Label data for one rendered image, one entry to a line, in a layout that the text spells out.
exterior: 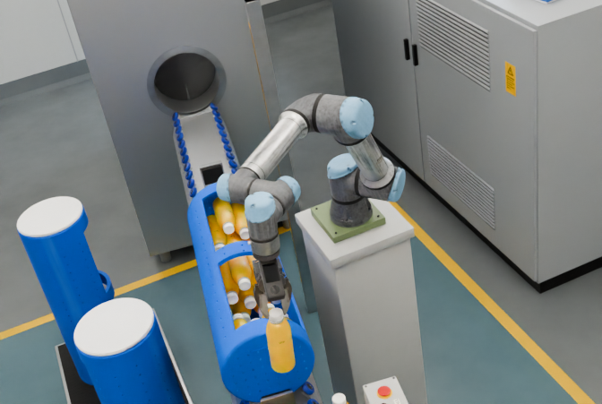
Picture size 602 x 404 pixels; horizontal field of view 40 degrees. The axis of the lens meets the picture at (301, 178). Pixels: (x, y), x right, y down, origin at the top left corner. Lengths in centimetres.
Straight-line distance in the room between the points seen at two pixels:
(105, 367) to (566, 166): 222
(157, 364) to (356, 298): 72
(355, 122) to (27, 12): 522
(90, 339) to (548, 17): 218
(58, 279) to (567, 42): 234
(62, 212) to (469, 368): 194
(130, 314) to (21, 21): 467
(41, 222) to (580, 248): 253
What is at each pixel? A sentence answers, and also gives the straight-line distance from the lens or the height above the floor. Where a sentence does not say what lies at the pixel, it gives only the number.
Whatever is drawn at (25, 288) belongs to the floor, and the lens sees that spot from 512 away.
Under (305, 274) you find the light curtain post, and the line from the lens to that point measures 415.
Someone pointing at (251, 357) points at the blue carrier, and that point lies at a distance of 250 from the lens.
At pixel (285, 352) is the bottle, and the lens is 229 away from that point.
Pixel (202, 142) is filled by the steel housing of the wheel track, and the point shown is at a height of 93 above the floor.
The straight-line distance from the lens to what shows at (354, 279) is 289.
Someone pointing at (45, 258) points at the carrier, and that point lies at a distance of 361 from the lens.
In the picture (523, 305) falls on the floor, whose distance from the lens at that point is 426.
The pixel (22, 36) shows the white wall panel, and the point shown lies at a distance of 737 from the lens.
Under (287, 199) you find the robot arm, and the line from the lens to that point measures 211.
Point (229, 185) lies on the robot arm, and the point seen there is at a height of 172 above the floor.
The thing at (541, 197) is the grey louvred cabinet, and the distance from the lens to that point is 395.
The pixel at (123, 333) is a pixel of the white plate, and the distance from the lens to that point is 290.
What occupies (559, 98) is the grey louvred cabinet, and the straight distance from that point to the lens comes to 374.
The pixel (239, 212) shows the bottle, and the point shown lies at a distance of 311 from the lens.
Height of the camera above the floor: 288
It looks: 33 degrees down
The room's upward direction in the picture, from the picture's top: 11 degrees counter-clockwise
